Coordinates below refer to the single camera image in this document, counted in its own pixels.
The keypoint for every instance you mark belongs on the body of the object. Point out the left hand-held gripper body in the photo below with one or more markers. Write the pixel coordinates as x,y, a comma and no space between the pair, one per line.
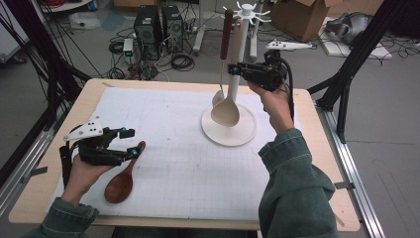
97,152

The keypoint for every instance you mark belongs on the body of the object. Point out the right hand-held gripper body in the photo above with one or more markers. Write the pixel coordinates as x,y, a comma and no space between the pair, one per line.
265,74

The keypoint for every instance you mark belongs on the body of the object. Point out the brown wooden spoon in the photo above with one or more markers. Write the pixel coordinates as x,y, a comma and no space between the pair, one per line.
119,188

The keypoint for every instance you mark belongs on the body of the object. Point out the beige rice spoon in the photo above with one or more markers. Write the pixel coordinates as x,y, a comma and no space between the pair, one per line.
226,114

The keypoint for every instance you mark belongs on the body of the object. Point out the white utensil stand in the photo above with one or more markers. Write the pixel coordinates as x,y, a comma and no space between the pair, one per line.
239,135

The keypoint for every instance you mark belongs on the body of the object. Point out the person's left hand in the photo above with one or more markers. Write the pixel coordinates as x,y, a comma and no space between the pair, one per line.
84,178

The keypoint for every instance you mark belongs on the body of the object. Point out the person's right hand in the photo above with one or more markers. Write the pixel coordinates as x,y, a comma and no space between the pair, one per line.
277,105

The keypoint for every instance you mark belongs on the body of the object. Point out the white stand leg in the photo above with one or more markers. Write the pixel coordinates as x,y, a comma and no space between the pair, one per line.
254,49
199,33

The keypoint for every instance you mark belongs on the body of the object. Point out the white grid mat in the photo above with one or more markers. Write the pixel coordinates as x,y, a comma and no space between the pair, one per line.
185,132

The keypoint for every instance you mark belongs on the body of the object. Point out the cardboard box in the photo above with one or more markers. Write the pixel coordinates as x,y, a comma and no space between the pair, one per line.
302,18

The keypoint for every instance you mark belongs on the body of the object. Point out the black computer tower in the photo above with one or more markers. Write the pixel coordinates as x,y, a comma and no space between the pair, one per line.
172,28
148,31

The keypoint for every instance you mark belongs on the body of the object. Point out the small white power box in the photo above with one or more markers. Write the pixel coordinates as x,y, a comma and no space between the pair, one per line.
128,48

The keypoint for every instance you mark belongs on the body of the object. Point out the grey rounded device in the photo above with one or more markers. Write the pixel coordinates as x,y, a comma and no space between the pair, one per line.
350,26

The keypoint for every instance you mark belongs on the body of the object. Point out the white foam board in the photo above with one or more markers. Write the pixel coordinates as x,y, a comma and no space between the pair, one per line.
379,53

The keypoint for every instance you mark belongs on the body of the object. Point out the clear plastic bag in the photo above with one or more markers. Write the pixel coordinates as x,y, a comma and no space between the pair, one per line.
84,20

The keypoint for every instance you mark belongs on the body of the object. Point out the aluminium rail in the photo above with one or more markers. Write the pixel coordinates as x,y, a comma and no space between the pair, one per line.
355,158
20,172

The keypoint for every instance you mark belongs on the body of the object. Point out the black metal frame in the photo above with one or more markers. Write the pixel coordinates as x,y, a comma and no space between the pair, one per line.
36,49
356,56

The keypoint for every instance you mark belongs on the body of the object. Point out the grey metal bracket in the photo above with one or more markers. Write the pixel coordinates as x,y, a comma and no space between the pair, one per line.
344,185

